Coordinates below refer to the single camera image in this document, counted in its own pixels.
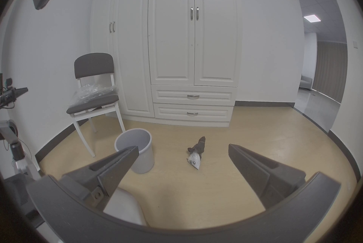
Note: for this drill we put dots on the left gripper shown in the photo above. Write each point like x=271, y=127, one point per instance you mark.
x=6, y=97

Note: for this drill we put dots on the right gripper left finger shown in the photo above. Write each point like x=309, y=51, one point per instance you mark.
x=113, y=171

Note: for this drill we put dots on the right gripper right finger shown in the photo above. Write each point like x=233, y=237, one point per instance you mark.
x=255, y=171

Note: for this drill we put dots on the clear plastic bag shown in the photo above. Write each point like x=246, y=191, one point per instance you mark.
x=90, y=93

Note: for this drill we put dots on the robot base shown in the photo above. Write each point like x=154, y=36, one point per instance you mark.
x=124, y=207

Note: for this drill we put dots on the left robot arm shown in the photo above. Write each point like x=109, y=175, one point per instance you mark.
x=17, y=151

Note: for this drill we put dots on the white trash bin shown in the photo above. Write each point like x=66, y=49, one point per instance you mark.
x=143, y=156

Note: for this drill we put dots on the crumpled black plastic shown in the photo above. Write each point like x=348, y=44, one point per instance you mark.
x=200, y=145

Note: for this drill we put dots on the white printed wrapper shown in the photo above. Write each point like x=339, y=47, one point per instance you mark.
x=194, y=161

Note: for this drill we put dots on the white chair grey cushions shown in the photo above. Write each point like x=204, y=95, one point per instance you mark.
x=93, y=64

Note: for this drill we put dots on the grey curtain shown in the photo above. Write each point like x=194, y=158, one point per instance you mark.
x=330, y=71

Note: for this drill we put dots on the white wardrobe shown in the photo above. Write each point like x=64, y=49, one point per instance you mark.
x=170, y=37

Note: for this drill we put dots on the square ceiling light panel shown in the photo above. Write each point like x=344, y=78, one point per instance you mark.
x=312, y=18

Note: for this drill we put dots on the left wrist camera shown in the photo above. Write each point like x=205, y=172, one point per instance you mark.
x=8, y=82

